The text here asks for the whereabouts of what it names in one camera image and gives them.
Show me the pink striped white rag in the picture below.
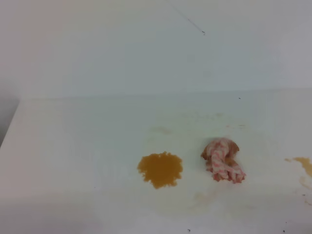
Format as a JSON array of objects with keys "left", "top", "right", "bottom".
[{"left": 201, "top": 137, "right": 246, "bottom": 183}]

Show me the brown coffee puddle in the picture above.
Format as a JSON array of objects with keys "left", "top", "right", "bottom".
[{"left": 137, "top": 151, "right": 183, "bottom": 189}]

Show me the coffee stain at right edge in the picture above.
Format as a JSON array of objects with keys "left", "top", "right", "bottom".
[{"left": 285, "top": 157, "right": 312, "bottom": 177}]

